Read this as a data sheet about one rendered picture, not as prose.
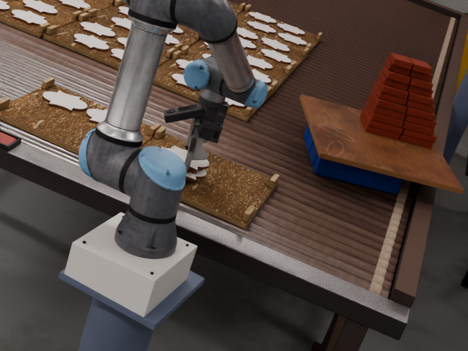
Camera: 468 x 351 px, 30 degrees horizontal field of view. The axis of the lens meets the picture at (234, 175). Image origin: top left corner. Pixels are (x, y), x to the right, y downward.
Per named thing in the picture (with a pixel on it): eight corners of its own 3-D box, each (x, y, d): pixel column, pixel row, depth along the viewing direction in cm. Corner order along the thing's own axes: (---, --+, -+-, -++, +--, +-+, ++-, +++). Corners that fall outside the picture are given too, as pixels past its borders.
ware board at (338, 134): (462, 194, 286) (464, 189, 285) (319, 157, 277) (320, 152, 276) (423, 131, 331) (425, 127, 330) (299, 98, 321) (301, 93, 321)
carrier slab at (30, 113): (111, 170, 250) (113, 165, 249) (-11, 115, 257) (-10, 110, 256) (160, 135, 281) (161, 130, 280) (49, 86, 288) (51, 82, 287)
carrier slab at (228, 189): (244, 229, 243) (246, 224, 242) (113, 171, 249) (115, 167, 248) (276, 185, 274) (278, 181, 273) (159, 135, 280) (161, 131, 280)
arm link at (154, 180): (160, 224, 201) (173, 172, 195) (113, 201, 205) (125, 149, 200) (187, 209, 211) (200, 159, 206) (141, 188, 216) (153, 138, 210)
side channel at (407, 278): (402, 325, 236) (416, 297, 232) (381, 316, 237) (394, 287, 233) (464, 30, 598) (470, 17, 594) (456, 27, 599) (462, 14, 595)
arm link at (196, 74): (220, 72, 225) (239, 65, 234) (184, 57, 229) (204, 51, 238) (213, 99, 228) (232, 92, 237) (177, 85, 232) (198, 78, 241)
